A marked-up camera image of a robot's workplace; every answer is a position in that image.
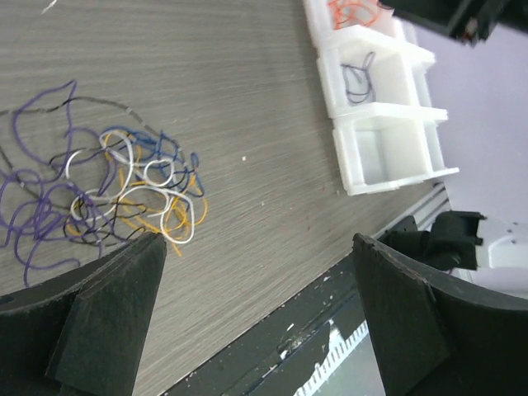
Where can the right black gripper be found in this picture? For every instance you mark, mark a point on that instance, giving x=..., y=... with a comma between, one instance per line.
x=466, y=21

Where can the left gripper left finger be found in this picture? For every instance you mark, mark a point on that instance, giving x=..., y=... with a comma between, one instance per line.
x=83, y=332

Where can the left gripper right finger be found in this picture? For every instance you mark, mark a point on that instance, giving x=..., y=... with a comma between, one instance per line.
x=435, y=334

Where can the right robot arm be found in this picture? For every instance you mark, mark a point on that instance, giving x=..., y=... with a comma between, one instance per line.
x=482, y=81

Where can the white compartment organizer tray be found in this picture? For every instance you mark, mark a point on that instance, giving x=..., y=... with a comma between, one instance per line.
x=374, y=80

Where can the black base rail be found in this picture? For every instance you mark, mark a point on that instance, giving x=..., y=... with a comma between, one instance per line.
x=294, y=349

